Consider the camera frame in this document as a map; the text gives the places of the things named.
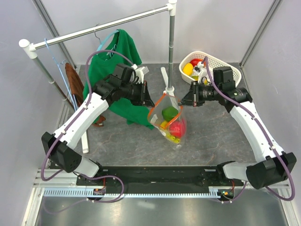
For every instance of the yellow green mango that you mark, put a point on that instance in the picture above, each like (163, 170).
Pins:
(200, 79)

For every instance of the slotted cable duct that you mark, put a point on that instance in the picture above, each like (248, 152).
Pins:
(93, 193)

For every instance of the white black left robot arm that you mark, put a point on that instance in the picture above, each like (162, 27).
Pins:
(59, 146)

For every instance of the blue shirt hanger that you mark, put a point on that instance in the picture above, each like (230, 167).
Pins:
(102, 42)

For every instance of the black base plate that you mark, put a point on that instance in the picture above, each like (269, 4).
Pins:
(169, 179)

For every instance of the light blue hanger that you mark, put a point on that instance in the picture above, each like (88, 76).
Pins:
(59, 64)

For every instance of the green bell pepper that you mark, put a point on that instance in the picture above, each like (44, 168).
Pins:
(169, 113)

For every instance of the green shirt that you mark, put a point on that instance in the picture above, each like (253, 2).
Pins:
(110, 73)

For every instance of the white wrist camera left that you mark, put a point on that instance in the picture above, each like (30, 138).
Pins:
(140, 73)

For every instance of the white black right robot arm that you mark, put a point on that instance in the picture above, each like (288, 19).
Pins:
(272, 164)

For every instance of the brown towel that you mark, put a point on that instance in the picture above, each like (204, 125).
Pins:
(75, 83)

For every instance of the white plastic basket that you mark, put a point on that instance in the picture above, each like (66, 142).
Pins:
(213, 62)

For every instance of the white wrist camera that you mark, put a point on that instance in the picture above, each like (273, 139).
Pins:
(140, 73)
(200, 69)

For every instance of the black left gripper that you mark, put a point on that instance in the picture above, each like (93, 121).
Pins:
(144, 99)

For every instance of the red apple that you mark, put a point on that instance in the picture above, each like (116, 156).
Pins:
(178, 128)

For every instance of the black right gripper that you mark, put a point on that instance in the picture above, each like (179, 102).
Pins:
(193, 97)

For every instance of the yellow lemon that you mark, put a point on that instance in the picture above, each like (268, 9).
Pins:
(188, 69)

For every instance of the white clothes rack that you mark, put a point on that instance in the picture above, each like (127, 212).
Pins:
(31, 48)

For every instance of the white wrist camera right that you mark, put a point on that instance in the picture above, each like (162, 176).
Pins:
(200, 69)

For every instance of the clear zip top bag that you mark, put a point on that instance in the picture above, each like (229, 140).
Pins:
(155, 117)

